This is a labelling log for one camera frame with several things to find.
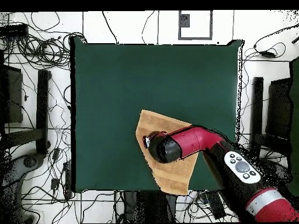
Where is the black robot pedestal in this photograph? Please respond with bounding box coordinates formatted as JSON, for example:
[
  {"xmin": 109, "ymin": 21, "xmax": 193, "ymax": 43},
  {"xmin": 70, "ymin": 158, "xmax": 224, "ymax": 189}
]
[{"xmin": 120, "ymin": 190, "xmax": 178, "ymax": 224}]

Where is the black cable tangle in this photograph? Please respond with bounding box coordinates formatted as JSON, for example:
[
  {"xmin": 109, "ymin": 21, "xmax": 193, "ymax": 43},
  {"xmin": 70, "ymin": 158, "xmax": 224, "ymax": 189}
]
[{"xmin": 0, "ymin": 11, "xmax": 88, "ymax": 71}]

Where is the tan terry towel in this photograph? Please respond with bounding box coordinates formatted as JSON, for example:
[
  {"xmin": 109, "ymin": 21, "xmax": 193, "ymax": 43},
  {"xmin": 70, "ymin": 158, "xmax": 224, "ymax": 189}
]
[{"xmin": 135, "ymin": 108, "xmax": 199, "ymax": 196}]

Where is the grey square floor frame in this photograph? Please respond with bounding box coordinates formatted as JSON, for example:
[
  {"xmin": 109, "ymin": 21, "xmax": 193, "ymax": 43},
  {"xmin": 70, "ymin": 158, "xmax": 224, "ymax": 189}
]
[{"xmin": 178, "ymin": 10, "xmax": 214, "ymax": 41}]

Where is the dark green table cloth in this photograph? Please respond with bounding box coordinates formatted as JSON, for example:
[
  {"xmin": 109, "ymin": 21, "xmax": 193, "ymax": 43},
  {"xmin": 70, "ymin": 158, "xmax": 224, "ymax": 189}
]
[{"xmin": 69, "ymin": 38, "xmax": 244, "ymax": 194}]

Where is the black stand bar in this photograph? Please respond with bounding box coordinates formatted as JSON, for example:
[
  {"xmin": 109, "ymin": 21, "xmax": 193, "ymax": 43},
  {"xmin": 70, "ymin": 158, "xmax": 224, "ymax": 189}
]
[
  {"xmin": 35, "ymin": 69, "xmax": 51, "ymax": 155},
  {"xmin": 250, "ymin": 76, "xmax": 265, "ymax": 159}
]

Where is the grey chair base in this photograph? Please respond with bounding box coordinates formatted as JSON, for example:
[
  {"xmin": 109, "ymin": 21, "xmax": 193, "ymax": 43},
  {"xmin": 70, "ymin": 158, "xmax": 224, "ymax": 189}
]
[{"xmin": 0, "ymin": 152, "xmax": 46, "ymax": 187}]

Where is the black box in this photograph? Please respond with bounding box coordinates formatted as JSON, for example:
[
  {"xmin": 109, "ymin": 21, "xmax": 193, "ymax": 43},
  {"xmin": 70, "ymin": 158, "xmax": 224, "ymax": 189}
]
[
  {"xmin": 0, "ymin": 64, "xmax": 23, "ymax": 124},
  {"xmin": 265, "ymin": 78, "xmax": 293, "ymax": 139}
]

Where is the black power adapter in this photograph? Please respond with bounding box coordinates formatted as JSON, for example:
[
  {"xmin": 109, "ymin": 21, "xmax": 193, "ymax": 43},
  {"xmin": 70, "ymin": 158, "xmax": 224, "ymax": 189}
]
[{"xmin": 259, "ymin": 50, "xmax": 277, "ymax": 59}]

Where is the narrow black power strip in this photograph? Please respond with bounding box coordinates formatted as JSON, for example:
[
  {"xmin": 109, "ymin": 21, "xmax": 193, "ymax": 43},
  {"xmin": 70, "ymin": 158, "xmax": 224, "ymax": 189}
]
[{"xmin": 62, "ymin": 161, "xmax": 74, "ymax": 200}]

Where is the wide black power strip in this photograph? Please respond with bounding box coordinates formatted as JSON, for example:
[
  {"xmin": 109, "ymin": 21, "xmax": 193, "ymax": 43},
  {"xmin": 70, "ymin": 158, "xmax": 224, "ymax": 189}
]
[{"xmin": 204, "ymin": 190, "xmax": 227, "ymax": 221}]

